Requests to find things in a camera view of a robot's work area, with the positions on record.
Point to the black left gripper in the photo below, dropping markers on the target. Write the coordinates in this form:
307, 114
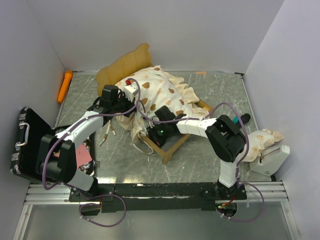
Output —
131, 104

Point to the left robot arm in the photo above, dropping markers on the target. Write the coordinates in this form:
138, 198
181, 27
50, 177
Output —
57, 153

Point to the bear print bed mattress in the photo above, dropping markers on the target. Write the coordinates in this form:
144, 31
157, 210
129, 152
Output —
159, 88

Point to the small bear print pillow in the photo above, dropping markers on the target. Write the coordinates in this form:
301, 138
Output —
259, 140

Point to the white lint roller box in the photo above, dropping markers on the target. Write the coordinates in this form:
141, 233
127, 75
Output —
270, 160

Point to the aluminium frame rail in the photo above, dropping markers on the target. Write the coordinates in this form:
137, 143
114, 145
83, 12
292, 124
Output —
269, 191

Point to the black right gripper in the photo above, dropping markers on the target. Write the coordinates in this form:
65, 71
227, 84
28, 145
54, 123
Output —
151, 131

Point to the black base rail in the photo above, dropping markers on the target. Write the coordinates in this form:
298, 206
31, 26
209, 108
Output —
161, 196

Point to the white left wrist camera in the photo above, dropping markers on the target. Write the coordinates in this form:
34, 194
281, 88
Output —
130, 89

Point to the orange plastic carrot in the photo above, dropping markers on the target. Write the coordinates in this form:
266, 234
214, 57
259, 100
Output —
65, 86

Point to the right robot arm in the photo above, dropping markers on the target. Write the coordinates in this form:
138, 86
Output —
223, 133

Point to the black open carrying case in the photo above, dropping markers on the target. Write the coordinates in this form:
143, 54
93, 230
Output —
31, 128

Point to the pink paper sheets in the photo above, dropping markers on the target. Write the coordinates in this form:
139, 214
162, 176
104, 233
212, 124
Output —
82, 156

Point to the wooden pet bed frame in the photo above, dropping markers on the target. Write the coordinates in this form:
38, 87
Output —
136, 60

